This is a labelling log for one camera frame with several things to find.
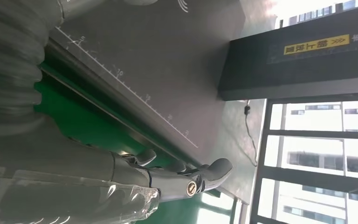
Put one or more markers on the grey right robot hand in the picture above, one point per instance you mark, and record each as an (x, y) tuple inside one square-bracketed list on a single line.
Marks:
[(58, 173)]

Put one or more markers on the black weighing platform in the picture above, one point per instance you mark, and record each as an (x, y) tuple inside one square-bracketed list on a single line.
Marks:
[(166, 61)]

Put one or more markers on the black scale column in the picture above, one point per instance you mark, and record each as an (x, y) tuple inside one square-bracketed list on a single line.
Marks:
[(290, 77)]

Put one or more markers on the black and yellow column label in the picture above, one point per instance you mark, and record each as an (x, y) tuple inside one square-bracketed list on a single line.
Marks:
[(316, 44)]

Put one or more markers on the green conveyor belt with metal frame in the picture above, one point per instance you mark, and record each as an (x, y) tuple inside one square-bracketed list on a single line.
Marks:
[(83, 123)]

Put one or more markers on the black window frame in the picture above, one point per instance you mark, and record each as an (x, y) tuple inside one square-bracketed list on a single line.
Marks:
[(305, 134)]

